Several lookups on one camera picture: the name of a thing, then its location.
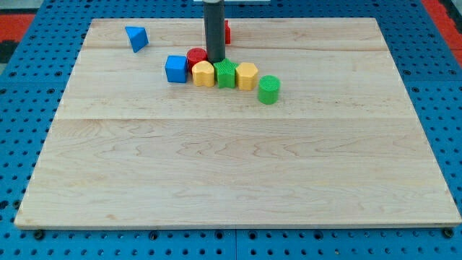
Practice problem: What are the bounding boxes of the blue cube block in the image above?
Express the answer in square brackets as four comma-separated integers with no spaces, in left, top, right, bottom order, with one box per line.
[165,56,188,83]

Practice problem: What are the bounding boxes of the light wooden board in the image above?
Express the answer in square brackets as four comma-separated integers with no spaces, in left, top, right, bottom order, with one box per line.
[14,18,461,230]

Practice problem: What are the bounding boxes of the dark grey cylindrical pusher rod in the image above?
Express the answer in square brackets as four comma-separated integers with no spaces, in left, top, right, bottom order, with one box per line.
[203,0,225,63]

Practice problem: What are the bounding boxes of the green star block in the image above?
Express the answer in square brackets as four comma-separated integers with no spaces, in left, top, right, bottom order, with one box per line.
[213,58,238,88]

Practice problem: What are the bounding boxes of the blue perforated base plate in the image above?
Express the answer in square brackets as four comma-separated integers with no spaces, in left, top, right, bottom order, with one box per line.
[1,1,461,259]

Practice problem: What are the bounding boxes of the blue triangle block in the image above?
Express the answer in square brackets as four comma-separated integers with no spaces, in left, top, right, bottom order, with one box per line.
[125,26,149,53]

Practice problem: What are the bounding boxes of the green cylinder block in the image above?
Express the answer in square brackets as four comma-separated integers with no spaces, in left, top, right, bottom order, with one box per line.
[258,75,281,105]

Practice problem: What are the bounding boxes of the yellow heart block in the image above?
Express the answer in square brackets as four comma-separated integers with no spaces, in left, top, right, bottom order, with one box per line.
[191,61,215,87]

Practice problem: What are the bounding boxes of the red cylinder block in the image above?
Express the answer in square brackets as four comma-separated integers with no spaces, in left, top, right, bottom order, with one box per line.
[186,48,208,73]

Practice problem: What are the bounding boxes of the red block behind rod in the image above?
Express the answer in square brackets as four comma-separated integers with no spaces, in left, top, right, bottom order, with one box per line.
[225,19,231,45]

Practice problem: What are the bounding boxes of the yellow hexagon block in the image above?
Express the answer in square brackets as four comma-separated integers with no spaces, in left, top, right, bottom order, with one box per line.
[235,62,258,90]

